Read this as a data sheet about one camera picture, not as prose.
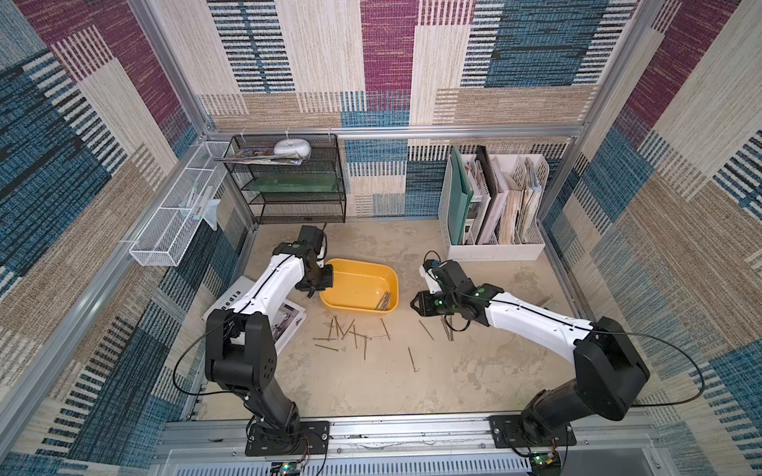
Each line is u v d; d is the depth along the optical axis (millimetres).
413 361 861
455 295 660
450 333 915
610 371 435
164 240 897
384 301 970
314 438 718
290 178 1003
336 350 871
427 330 916
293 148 895
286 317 907
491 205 889
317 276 761
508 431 733
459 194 853
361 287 991
